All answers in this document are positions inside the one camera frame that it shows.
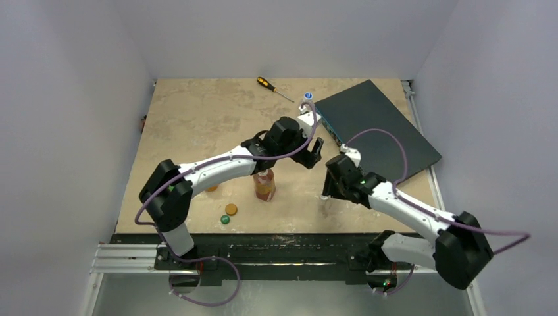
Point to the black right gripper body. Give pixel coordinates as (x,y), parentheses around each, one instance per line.
(332,184)

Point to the clear plastic bottle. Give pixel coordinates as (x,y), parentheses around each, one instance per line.
(308,101)

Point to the tea bottle with yellow-red label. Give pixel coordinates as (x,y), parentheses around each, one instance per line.
(264,185)

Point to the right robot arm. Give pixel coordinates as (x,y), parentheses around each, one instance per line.
(453,245)

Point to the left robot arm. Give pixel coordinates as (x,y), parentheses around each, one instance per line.
(167,194)

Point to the orange bottle cap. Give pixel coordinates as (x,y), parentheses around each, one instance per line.
(231,209)

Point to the green bottle cap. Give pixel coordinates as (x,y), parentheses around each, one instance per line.
(225,219)

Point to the yellow-black screwdriver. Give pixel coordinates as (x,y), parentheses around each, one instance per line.
(266,84)

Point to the dark blue network switch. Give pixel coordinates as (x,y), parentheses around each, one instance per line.
(365,119)

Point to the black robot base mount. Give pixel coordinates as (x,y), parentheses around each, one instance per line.
(276,257)

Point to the aluminium frame rail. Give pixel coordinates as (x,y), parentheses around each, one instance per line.
(125,258)

